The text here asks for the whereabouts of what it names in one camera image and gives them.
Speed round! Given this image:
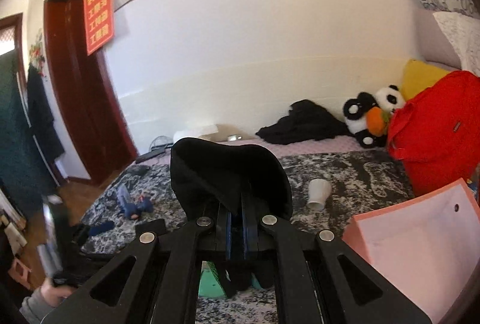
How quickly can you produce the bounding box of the blue toy figure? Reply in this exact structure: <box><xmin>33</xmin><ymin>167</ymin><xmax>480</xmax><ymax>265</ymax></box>
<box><xmin>116</xmin><ymin>184</ymin><xmax>154</xmax><ymax>220</ymax></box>

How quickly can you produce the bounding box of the white cup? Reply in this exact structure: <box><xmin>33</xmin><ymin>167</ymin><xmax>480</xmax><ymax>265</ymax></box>
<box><xmin>307</xmin><ymin>179</ymin><xmax>332</xmax><ymax>211</ymax></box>

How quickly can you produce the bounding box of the black cloth item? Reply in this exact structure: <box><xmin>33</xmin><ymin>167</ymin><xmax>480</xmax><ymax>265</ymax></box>
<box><xmin>170</xmin><ymin>137</ymin><xmax>293</xmax><ymax>291</ymax></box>

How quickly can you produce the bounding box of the person's left hand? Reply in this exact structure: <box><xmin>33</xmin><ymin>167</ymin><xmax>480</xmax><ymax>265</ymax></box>
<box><xmin>40</xmin><ymin>278</ymin><xmax>76</xmax><ymax>308</ymax></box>

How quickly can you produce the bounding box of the mint green triangular item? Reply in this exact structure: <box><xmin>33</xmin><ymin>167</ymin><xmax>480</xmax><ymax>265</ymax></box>
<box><xmin>199</xmin><ymin>261</ymin><xmax>227</xmax><ymax>299</ymax></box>

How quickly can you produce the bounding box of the dark red door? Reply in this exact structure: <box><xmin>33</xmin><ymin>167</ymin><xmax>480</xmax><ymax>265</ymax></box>
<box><xmin>44</xmin><ymin>0</ymin><xmax>137</xmax><ymax>185</ymax></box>

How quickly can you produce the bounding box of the pink storage box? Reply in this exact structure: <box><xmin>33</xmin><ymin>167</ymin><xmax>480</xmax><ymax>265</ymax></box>
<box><xmin>343</xmin><ymin>180</ymin><xmax>479</xmax><ymax>323</ymax></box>

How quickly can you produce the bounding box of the pink bed sheet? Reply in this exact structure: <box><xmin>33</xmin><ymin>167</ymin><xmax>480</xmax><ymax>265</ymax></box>
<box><xmin>141</xmin><ymin>135</ymin><xmax>362</xmax><ymax>166</ymax></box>

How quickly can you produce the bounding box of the black power strip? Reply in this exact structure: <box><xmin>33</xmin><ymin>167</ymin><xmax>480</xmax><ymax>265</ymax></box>
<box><xmin>135</xmin><ymin>146</ymin><xmax>165</xmax><ymax>164</ymax></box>

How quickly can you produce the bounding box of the hanging dark coat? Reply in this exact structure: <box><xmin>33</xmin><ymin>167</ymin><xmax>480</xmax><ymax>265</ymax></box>
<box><xmin>27</xmin><ymin>65</ymin><xmax>64</xmax><ymax>163</ymax></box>

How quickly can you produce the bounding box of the cardboard box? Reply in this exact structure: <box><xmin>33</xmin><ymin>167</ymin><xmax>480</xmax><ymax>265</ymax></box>
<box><xmin>210</xmin><ymin>123</ymin><xmax>256</xmax><ymax>142</ymax></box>

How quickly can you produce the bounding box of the black clothing pile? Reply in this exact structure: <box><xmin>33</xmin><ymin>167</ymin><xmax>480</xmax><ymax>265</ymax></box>
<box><xmin>256</xmin><ymin>99</ymin><xmax>351</xmax><ymax>144</ymax></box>

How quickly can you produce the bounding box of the panda plush toy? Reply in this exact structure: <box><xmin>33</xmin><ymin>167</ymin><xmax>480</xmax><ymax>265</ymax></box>
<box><xmin>343</xmin><ymin>85</ymin><xmax>405</xmax><ymax>149</ymax></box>

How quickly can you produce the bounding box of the red bag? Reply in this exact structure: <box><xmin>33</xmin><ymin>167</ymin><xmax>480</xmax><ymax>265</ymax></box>
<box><xmin>387</xmin><ymin>71</ymin><xmax>479</xmax><ymax>197</ymax></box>

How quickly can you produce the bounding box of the yellow pillow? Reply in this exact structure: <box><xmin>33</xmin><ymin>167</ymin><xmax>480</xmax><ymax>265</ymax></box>
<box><xmin>400</xmin><ymin>59</ymin><xmax>450</xmax><ymax>101</ymax></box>

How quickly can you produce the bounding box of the red poster sign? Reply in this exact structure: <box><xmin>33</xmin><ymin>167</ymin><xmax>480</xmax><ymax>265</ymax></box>
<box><xmin>83</xmin><ymin>0</ymin><xmax>115</xmax><ymax>55</ymax></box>

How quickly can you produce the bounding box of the white folded quilt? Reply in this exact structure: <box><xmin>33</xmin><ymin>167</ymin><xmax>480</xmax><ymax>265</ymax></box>
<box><xmin>433</xmin><ymin>11</ymin><xmax>480</xmax><ymax>76</ymax></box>

